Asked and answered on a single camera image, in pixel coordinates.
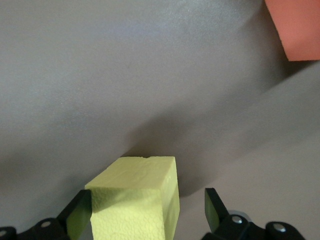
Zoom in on yellow foam cube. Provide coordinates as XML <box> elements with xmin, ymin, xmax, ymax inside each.
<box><xmin>84</xmin><ymin>156</ymin><xmax>181</xmax><ymax>240</ymax></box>

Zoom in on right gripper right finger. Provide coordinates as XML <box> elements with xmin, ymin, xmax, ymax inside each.
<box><xmin>201</xmin><ymin>187</ymin><xmax>305</xmax><ymax>240</ymax></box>

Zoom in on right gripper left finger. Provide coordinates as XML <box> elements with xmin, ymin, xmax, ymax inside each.
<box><xmin>0</xmin><ymin>189</ymin><xmax>93</xmax><ymax>240</ymax></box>

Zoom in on orange foam cube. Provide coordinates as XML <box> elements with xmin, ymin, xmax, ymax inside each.
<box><xmin>264</xmin><ymin>0</ymin><xmax>320</xmax><ymax>62</ymax></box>

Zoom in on brown table cover sheet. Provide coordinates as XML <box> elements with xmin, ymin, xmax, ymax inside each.
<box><xmin>0</xmin><ymin>0</ymin><xmax>320</xmax><ymax>240</ymax></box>

